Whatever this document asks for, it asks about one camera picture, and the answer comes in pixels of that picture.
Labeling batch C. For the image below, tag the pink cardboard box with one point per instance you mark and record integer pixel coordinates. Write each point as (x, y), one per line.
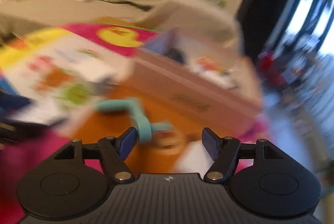
(215, 84)

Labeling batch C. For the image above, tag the red bucket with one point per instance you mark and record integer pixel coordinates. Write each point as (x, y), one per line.
(269, 70)

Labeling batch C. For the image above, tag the colourful cartoon play mat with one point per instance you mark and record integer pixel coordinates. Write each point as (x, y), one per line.
(39, 66)

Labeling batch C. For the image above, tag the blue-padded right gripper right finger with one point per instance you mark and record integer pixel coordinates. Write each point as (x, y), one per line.
(223, 152)

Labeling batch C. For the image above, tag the black round item in box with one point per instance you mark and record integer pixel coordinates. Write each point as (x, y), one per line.
(175, 55)

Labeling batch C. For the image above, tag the teal plastic handle tool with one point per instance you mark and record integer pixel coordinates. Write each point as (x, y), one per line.
(132, 106)

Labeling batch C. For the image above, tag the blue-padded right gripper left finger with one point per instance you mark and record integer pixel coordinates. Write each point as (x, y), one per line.
(114, 152)

